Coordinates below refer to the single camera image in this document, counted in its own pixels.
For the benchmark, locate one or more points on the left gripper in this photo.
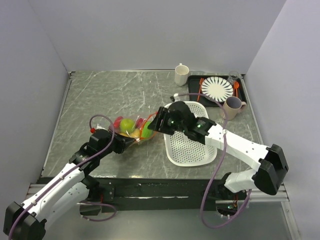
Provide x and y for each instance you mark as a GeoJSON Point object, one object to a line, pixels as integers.
{"type": "Point", "coordinates": [122, 143]}

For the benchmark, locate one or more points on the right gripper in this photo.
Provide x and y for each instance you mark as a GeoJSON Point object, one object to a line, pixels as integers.
{"type": "Point", "coordinates": [163, 113]}

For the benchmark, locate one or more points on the yellow lemon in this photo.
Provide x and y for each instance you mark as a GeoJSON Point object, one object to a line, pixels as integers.
{"type": "Point", "coordinates": [136, 133]}

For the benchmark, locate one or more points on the clear zip top bag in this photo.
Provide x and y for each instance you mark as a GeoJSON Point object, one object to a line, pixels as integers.
{"type": "Point", "coordinates": [139, 140]}

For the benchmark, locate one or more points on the green bitter gourd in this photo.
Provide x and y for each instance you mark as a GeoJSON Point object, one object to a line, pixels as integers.
{"type": "Point", "coordinates": [146, 133]}

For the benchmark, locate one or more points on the green pear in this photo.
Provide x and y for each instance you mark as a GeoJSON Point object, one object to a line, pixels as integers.
{"type": "Point", "coordinates": [127, 125]}

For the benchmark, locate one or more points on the red wrinkled fruit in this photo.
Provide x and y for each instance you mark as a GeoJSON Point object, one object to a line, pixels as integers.
{"type": "Point", "coordinates": [139, 122]}

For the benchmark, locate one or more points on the orange fruit with leaf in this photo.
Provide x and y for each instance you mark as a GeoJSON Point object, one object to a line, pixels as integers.
{"type": "Point", "coordinates": [124, 135]}

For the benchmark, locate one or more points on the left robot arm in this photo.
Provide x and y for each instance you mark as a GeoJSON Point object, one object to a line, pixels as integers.
{"type": "Point", "coordinates": [73, 184]}

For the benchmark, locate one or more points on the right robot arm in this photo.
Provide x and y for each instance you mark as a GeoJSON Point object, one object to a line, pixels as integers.
{"type": "Point", "coordinates": [268, 165]}

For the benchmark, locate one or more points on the white perforated basket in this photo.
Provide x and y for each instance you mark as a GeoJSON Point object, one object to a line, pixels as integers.
{"type": "Point", "coordinates": [184, 152]}

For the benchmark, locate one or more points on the white mug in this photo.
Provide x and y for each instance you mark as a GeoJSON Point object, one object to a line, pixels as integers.
{"type": "Point", "coordinates": [181, 74]}

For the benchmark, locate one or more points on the black tray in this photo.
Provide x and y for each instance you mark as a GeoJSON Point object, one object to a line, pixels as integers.
{"type": "Point", "coordinates": [193, 84]}

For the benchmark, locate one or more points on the orange fork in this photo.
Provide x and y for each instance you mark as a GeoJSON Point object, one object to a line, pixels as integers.
{"type": "Point", "coordinates": [200, 89]}

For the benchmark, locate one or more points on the striped white plate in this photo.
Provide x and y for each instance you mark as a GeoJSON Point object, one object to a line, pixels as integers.
{"type": "Point", "coordinates": [217, 88]}

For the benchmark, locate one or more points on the beige mug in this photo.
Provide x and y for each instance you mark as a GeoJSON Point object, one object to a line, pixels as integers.
{"type": "Point", "coordinates": [231, 107]}

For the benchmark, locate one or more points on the orange spoon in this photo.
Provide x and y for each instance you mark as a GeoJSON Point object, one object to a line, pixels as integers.
{"type": "Point", "coordinates": [236, 86]}

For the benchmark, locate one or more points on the clear glass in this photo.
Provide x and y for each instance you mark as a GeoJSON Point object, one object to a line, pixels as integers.
{"type": "Point", "coordinates": [233, 77]}

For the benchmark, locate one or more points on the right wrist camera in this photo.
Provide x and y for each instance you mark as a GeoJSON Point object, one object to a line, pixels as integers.
{"type": "Point", "coordinates": [175, 97]}

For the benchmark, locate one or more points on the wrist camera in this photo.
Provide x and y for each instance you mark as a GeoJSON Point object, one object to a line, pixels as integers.
{"type": "Point", "coordinates": [98, 127]}
{"type": "Point", "coordinates": [175, 97]}

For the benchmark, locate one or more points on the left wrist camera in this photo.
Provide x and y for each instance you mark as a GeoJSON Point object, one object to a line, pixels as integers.
{"type": "Point", "coordinates": [98, 127]}

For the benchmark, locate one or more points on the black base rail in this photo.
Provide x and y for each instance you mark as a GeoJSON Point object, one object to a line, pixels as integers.
{"type": "Point", "coordinates": [139, 194]}

